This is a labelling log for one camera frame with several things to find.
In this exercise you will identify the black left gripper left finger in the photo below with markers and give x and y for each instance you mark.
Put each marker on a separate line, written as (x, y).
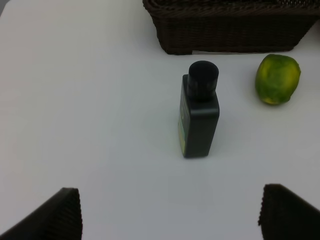
(59, 218)

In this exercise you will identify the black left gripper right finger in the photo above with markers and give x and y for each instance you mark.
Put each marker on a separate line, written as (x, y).
(286, 216)

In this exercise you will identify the dark green pump bottle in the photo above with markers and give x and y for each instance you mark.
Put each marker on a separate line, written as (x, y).
(199, 109)

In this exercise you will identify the green citrus fruit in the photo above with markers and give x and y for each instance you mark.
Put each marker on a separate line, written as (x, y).
(276, 79)

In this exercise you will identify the dark brown wicker basket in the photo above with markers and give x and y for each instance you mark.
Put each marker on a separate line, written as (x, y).
(231, 26)

